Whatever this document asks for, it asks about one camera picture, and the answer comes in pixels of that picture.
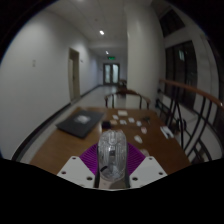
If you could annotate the black mouse pad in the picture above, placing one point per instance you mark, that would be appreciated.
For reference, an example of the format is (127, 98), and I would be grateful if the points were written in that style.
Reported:
(80, 122)

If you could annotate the small dark clip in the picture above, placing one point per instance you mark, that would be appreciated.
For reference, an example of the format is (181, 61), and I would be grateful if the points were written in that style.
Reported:
(146, 120)

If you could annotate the green exit sign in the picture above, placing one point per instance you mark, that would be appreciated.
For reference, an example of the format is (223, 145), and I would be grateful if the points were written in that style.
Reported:
(111, 58)

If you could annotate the small dark block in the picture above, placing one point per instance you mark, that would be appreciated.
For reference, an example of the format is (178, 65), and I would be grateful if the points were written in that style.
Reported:
(106, 125)

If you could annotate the small white card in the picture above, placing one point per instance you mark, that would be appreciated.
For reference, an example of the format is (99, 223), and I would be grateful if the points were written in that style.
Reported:
(139, 123)
(115, 117)
(143, 130)
(122, 113)
(138, 139)
(123, 122)
(131, 119)

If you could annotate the dark transom window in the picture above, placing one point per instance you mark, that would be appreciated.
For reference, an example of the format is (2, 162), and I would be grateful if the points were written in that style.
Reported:
(171, 22)

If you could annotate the large dark window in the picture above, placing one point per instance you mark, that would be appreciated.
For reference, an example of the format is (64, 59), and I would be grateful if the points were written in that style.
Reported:
(181, 73)

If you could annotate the beige side door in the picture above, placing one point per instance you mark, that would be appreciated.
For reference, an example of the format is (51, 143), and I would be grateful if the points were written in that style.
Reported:
(74, 75)

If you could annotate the stair railing with wooden handrail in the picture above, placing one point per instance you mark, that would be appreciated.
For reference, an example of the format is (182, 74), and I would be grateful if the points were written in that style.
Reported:
(186, 88)

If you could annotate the white and dark flat packet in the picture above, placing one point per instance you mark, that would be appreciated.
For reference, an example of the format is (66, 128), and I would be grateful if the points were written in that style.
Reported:
(166, 132)

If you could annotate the glass double door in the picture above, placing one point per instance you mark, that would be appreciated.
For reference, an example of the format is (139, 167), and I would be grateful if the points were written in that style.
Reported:
(111, 73)

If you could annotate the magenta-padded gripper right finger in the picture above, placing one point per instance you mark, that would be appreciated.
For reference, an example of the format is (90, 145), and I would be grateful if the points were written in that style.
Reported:
(150, 170)

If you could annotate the round ceiling light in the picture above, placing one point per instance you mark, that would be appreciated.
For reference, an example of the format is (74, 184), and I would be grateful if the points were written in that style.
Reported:
(101, 32)
(107, 52)

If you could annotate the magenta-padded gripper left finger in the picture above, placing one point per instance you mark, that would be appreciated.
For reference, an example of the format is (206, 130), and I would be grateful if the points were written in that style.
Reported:
(75, 168)

